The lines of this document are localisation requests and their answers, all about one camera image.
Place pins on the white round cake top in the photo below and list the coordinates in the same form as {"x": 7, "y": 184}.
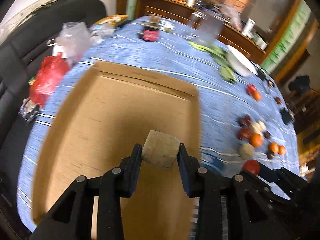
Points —
{"x": 262, "y": 125}

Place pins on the wooden cabinet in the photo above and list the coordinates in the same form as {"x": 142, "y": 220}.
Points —
{"x": 270, "y": 33}

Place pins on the large orange tangerine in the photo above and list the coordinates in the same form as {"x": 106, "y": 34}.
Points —
{"x": 273, "y": 147}

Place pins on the blue plaid tablecloth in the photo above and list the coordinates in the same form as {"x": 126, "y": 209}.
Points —
{"x": 220, "y": 102}

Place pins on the clear plastic bag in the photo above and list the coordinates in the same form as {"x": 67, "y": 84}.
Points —
{"x": 73, "y": 41}

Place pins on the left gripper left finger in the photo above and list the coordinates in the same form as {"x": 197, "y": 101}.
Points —
{"x": 71, "y": 215}

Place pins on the dark jar pink label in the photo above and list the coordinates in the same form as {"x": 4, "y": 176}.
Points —
{"x": 150, "y": 31}

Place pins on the brown cardboard box tray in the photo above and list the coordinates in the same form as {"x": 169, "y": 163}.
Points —
{"x": 112, "y": 108}

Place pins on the dark red date upper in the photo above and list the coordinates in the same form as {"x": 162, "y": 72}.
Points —
{"x": 247, "y": 119}

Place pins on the pink plastic bag cabinet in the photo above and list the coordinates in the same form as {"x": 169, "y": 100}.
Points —
{"x": 232, "y": 16}

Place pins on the large red date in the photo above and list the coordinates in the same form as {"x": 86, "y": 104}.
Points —
{"x": 244, "y": 133}

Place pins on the dark purple plum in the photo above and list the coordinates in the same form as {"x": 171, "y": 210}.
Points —
{"x": 270, "y": 154}

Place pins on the small red tomato far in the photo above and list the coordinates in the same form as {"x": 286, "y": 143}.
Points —
{"x": 251, "y": 89}

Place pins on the red plastic bag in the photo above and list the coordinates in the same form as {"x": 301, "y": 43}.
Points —
{"x": 53, "y": 69}

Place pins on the wooden chair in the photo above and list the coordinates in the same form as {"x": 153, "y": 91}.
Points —
{"x": 303, "y": 101}

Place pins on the large red tomato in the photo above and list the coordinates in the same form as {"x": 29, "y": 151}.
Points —
{"x": 251, "y": 166}

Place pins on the small orange tangerine far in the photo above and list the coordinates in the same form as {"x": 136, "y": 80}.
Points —
{"x": 257, "y": 96}

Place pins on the red fruit near cup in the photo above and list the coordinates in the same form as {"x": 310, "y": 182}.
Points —
{"x": 278, "y": 100}

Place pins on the right orange tangerine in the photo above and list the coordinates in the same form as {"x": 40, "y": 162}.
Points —
{"x": 281, "y": 150}

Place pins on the clear plastic pitcher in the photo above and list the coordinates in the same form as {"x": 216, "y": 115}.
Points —
{"x": 205, "y": 27}

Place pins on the green leafy vegetable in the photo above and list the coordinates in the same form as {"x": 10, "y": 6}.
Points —
{"x": 219, "y": 56}

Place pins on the small glass plate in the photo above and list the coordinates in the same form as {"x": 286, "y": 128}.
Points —
{"x": 166, "y": 26}

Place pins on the black sofa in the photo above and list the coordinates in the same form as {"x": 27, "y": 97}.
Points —
{"x": 21, "y": 55}

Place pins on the white ceramic bowl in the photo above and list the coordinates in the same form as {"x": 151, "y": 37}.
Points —
{"x": 239, "y": 63}

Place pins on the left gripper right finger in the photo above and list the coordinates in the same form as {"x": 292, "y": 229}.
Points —
{"x": 219, "y": 215}

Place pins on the orange tangerine by cakes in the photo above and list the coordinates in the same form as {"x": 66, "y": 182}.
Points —
{"x": 256, "y": 140}

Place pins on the small dark date left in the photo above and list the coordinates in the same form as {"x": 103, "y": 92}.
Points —
{"x": 242, "y": 122}

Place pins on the small dark date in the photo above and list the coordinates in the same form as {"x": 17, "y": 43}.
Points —
{"x": 267, "y": 135}
{"x": 242, "y": 122}

